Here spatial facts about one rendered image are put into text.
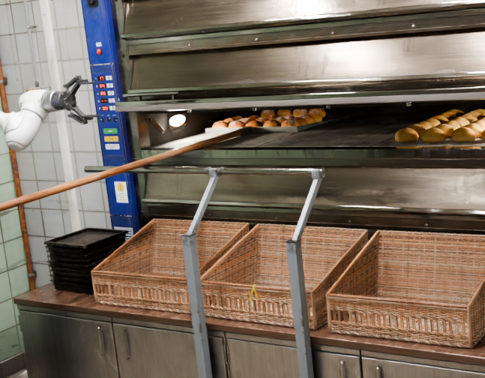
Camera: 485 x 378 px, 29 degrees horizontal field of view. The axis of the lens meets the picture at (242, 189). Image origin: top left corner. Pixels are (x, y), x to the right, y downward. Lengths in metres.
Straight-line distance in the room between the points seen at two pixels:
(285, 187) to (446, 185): 0.74
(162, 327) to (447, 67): 1.56
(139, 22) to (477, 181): 1.72
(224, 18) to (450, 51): 1.03
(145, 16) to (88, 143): 0.75
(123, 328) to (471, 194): 1.57
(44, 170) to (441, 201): 2.19
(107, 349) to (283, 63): 1.46
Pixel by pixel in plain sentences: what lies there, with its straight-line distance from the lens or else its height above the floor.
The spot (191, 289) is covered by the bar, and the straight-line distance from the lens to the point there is 3.72.
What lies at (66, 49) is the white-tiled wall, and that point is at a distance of 4.75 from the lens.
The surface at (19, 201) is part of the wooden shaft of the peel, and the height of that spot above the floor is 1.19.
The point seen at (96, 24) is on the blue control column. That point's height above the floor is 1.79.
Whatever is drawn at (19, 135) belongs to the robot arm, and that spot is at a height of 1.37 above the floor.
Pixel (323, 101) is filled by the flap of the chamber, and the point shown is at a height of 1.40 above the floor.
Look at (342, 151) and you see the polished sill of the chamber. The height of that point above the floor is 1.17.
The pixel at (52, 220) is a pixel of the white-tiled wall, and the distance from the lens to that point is 5.04.
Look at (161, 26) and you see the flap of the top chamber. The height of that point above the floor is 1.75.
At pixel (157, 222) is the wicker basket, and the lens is 4.50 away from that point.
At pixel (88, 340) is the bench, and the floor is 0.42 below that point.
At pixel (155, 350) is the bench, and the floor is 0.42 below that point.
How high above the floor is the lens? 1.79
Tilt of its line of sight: 11 degrees down
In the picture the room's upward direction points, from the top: 6 degrees counter-clockwise
